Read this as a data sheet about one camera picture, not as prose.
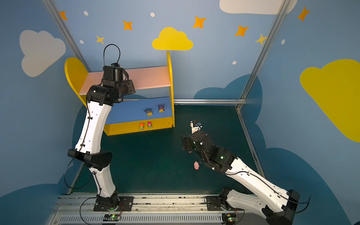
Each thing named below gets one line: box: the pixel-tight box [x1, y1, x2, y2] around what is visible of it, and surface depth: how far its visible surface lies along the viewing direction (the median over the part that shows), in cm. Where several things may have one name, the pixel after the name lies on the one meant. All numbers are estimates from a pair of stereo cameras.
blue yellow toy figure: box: [143, 107, 154, 117], surface depth 95 cm
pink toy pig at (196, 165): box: [193, 160, 200, 171], surface depth 89 cm
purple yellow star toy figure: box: [157, 103, 165, 113], surface depth 98 cm
